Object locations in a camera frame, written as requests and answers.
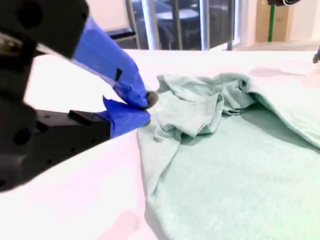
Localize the grey metal window frame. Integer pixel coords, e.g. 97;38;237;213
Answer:
125;0;241;52

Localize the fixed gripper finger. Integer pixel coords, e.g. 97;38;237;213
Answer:
36;95;152;175

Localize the black bench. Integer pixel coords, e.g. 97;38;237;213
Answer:
104;27;138;41

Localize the round white table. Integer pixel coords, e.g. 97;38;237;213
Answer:
156;9;201;21

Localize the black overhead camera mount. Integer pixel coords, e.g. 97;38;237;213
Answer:
266;0;302;7

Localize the green pole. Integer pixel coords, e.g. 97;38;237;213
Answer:
268;4;276;43

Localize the brown cardboard panel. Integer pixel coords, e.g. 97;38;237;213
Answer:
255;0;294;44

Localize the pale green T-shirt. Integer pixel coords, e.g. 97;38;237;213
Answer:
136;71;320;240

